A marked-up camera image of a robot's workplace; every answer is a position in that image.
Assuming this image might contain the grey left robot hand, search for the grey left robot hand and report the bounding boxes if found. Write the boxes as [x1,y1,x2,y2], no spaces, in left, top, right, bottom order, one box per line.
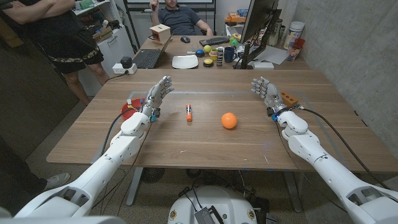
[141,75,175,120]

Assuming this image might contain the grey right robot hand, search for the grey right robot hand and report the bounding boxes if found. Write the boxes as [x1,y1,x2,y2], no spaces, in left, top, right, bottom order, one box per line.
[251,77,289,117]

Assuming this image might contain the red bowl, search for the red bowl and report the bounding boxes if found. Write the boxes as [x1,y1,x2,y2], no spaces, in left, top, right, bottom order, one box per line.
[120,97,146,121]

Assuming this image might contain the orange toy brick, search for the orange toy brick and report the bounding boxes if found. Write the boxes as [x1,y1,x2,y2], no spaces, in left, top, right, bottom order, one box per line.
[280,91,299,108]

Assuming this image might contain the white flat box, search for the white flat box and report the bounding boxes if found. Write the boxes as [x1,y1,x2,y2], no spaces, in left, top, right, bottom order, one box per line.
[252,61,275,70]

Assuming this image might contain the white paper sheet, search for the white paper sheet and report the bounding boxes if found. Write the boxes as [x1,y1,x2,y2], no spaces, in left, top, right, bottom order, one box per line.
[248,45,289,65]

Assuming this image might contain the black laptop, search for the black laptop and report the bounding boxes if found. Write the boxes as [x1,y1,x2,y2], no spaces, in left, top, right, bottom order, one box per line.
[132,35,174,69]

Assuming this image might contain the white plate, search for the white plate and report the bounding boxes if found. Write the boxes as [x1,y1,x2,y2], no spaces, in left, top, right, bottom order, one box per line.
[172,54,199,70]

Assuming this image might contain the white power strip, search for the white power strip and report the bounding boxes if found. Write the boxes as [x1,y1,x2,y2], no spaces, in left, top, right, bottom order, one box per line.
[112,63,138,75]

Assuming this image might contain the orange fruit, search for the orange fruit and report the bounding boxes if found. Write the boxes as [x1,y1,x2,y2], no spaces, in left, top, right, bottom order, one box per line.
[221,112,238,130]

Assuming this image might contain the dark blue mug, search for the dark blue mug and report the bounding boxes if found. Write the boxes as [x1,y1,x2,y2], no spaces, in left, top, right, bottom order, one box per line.
[223,46,238,63]

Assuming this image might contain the wooden office desk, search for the wooden office desk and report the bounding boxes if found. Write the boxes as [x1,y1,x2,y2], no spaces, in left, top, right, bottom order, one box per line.
[133,34,310,70]

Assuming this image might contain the white canister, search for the white canister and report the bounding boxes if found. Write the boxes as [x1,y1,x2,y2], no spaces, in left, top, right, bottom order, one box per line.
[282,21,305,50]

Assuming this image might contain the white shelf cabinet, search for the white shelf cabinet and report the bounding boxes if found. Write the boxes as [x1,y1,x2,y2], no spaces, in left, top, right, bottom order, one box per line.
[73,0,136,96]

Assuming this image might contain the wooden box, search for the wooden box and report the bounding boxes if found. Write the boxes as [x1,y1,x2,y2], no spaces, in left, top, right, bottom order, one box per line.
[149,24,172,44]

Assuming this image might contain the black computer monitor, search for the black computer monitor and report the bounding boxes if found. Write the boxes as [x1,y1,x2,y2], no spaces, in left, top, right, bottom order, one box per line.
[233,0,282,70]

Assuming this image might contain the black keyboard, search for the black keyboard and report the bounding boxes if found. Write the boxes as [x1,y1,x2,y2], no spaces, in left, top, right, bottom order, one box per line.
[199,36,231,47]

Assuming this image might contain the black round fan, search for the black round fan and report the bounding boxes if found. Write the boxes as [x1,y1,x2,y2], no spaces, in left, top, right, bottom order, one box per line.
[141,167,165,184]

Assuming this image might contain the seated person in blue shirt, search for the seated person in blue shirt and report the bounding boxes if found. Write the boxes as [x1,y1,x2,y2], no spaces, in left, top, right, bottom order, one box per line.
[149,0,215,37]

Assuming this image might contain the orange boxes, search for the orange boxes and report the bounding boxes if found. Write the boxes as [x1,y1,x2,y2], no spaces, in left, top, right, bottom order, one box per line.
[224,12,247,24]

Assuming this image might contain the whiteboard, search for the whiteboard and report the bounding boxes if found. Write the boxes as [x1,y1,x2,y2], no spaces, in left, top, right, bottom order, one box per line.
[124,0,216,13]

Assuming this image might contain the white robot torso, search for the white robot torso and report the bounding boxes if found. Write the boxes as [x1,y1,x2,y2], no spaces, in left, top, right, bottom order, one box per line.
[167,185,258,224]

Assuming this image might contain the standing person in black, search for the standing person in black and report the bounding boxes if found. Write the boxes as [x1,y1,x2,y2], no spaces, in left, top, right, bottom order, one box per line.
[0,0,109,106]

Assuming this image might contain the person with white shoe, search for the person with white shoe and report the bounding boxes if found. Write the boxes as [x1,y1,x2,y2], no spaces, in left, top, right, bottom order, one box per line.
[0,136,72,200]

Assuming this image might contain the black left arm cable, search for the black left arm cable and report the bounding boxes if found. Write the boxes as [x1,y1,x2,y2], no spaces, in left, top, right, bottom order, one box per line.
[99,107,139,156]

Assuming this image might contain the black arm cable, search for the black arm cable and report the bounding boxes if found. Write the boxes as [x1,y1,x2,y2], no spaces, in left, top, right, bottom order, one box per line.
[292,106,391,190]
[99,107,139,156]

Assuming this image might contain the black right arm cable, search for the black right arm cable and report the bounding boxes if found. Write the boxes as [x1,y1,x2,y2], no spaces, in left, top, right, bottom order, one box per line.
[292,106,391,190]

